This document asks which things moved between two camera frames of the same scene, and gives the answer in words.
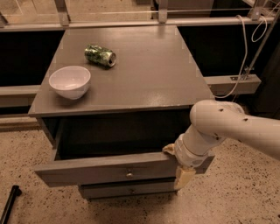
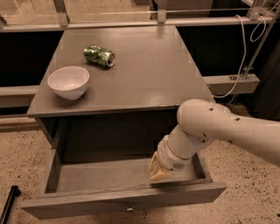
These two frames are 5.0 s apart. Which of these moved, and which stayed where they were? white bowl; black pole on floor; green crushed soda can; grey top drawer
Moved: grey top drawer
Stayed: green crushed soda can; white bowl; black pole on floor
